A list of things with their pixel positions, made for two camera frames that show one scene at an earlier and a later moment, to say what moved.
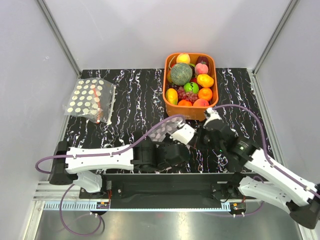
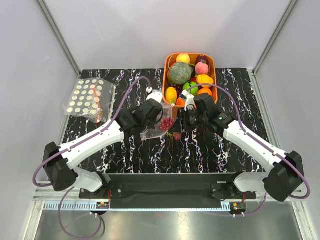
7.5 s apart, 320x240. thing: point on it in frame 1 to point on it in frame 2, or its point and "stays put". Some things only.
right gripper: (199, 133) to (183, 125)
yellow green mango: (171, 96) stays put
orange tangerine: (205, 93) stays put
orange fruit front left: (184, 102) stays put
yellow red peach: (183, 57) stays put
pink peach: (200, 68) stays put
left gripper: (172, 141) to (153, 123)
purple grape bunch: (182, 95) to (166, 124)
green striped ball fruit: (191, 86) stays put
